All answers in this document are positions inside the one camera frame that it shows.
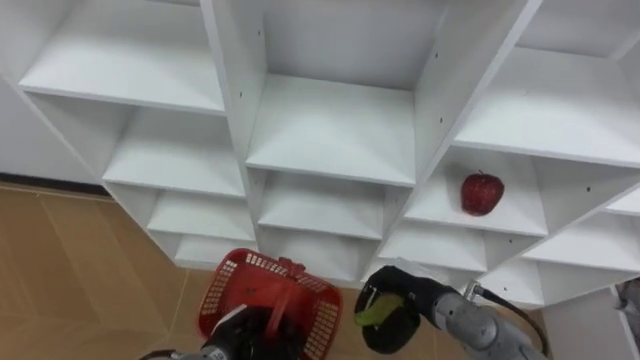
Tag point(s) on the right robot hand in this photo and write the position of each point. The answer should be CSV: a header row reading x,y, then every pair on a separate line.
x,y
400,295

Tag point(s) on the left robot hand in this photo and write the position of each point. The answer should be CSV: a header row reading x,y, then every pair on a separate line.
x,y
250,332

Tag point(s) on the green soft toy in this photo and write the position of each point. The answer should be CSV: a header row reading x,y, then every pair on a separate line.
x,y
377,309

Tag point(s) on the red plastic basket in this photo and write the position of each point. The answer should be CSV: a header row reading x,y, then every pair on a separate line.
x,y
250,285

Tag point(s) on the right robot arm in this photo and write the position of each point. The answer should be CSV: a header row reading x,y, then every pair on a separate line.
x,y
480,330

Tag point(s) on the red apple soft toy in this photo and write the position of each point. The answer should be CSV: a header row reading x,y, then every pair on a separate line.
x,y
481,194

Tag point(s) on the white shelf unit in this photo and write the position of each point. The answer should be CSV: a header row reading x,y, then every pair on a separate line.
x,y
330,130

